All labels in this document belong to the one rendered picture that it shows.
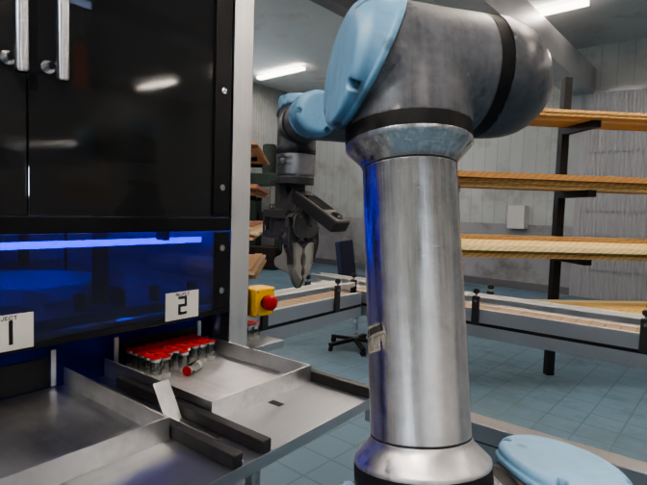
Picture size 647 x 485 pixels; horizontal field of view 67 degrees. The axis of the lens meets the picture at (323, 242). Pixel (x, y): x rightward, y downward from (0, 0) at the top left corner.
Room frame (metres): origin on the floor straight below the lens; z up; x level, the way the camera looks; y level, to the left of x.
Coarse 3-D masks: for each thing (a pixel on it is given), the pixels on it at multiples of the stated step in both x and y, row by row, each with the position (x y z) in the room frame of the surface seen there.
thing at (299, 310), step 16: (304, 288) 1.68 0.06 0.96; (320, 288) 1.65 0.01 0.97; (336, 288) 1.66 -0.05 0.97; (288, 304) 1.54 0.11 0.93; (304, 304) 1.54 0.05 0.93; (320, 304) 1.60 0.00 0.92; (336, 304) 1.66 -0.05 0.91; (352, 304) 1.76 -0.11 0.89; (256, 320) 1.37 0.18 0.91; (272, 320) 1.42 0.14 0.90; (288, 320) 1.48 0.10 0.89; (304, 320) 1.54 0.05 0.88; (320, 320) 1.60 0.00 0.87; (336, 320) 1.68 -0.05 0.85; (272, 336) 1.43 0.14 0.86
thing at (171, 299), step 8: (168, 296) 1.01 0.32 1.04; (176, 296) 1.03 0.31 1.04; (192, 296) 1.06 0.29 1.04; (168, 304) 1.01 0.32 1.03; (176, 304) 1.03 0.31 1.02; (192, 304) 1.06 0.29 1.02; (168, 312) 1.01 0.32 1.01; (176, 312) 1.03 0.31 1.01; (192, 312) 1.06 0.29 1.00; (168, 320) 1.01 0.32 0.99
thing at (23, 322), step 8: (32, 312) 0.80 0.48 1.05; (0, 320) 0.77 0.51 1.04; (8, 320) 0.78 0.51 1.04; (16, 320) 0.79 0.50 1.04; (24, 320) 0.79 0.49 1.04; (32, 320) 0.80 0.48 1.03; (0, 328) 0.77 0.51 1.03; (8, 328) 0.78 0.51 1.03; (16, 328) 0.79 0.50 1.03; (24, 328) 0.79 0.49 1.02; (32, 328) 0.80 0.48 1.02; (0, 336) 0.77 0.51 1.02; (8, 336) 0.78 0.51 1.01; (16, 336) 0.79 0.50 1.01; (24, 336) 0.79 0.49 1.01; (32, 336) 0.80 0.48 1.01; (0, 344) 0.77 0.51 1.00; (8, 344) 0.78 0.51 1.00; (16, 344) 0.79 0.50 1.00; (24, 344) 0.79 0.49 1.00; (32, 344) 0.80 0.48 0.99; (0, 352) 0.77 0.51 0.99
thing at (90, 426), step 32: (64, 384) 0.92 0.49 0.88; (96, 384) 0.84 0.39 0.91; (0, 416) 0.77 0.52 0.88; (32, 416) 0.78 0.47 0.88; (64, 416) 0.78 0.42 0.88; (96, 416) 0.79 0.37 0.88; (128, 416) 0.78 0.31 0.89; (160, 416) 0.72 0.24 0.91; (0, 448) 0.67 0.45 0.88; (32, 448) 0.67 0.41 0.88; (64, 448) 0.67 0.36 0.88; (96, 448) 0.63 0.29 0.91; (128, 448) 0.66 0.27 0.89; (0, 480) 0.54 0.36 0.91; (32, 480) 0.57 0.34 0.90; (64, 480) 0.59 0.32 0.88
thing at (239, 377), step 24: (216, 360) 1.10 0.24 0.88; (240, 360) 1.10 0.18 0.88; (264, 360) 1.06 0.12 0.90; (288, 360) 1.02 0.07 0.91; (192, 384) 0.94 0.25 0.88; (216, 384) 0.95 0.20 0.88; (240, 384) 0.95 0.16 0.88; (264, 384) 0.88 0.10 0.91; (288, 384) 0.93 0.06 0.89; (216, 408) 0.79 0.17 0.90; (240, 408) 0.83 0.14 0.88
